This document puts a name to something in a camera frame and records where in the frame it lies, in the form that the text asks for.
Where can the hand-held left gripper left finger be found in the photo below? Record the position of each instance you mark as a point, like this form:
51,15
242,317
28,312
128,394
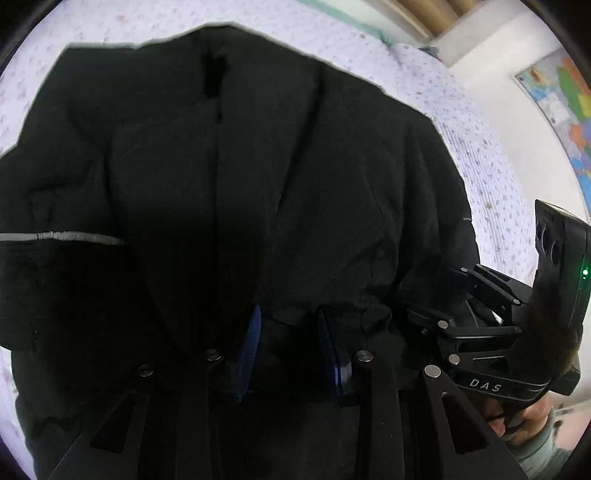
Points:
249,346

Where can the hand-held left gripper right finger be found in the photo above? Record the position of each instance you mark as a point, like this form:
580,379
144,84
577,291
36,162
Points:
328,350

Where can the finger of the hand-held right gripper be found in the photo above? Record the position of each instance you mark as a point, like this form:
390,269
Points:
461,330
494,288

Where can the black hooded jacket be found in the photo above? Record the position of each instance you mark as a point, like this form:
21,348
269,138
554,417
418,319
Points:
277,184

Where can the person's right forearm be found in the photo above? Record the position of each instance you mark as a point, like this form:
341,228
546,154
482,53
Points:
545,454

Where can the person's right hand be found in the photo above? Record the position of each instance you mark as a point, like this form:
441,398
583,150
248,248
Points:
531,422

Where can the small grey object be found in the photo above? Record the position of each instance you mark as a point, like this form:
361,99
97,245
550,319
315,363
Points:
429,50

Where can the striped brown window blind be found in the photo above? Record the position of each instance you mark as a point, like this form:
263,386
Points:
434,14

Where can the teal bed cover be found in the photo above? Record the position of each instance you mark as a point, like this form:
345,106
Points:
355,21

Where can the colourful wall map poster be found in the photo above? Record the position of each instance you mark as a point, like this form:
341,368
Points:
563,101

